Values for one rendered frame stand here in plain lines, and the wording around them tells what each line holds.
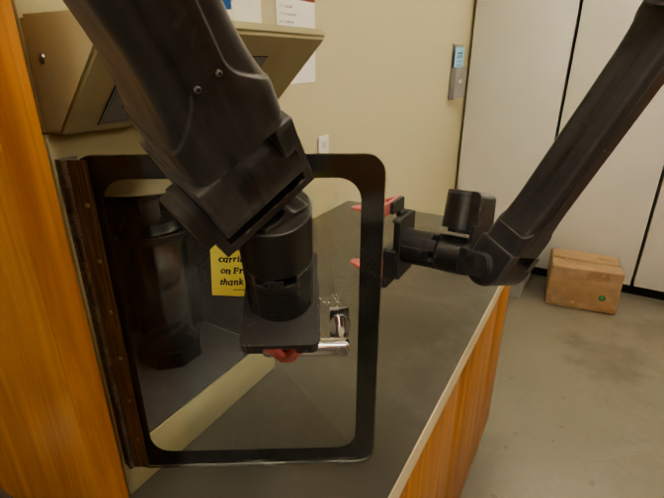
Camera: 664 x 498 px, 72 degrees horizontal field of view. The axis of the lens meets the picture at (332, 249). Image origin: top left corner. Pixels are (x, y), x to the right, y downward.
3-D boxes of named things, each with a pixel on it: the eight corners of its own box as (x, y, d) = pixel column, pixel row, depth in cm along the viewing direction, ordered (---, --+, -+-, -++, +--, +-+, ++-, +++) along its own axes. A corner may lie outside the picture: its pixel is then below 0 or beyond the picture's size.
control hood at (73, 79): (42, 134, 42) (14, 13, 39) (261, 106, 68) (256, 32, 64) (124, 144, 37) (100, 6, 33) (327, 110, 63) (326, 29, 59)
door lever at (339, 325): (267, 335, 51) (266, 315, 50) (351, 333, 52) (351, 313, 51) (261, 365, 47) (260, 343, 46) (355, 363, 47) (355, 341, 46)
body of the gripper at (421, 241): (404, 207, 75) (449, 214, 72) (401, 264, 79) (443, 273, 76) (389, 218, 70) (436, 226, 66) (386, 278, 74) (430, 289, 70)
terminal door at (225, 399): (137, 463, 59) (70, 154, 44) (373, 457, 60) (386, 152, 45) (135, 468, 58) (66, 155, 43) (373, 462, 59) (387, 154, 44)
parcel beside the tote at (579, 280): (543, 303, 298) (551, 263, 287) (543, 282, 326) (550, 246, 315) (615, 316, 283) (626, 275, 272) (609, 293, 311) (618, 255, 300)
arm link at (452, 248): (470, 280, 66) (478, 275, 71) (479, 232, 65) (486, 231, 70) (425, 269, 69) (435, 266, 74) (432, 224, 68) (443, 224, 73)
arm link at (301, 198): (263, 238, 29) (328, 199, 32) (204, 187, 32) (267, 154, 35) (272, 301, 34) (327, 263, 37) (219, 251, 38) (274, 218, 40)
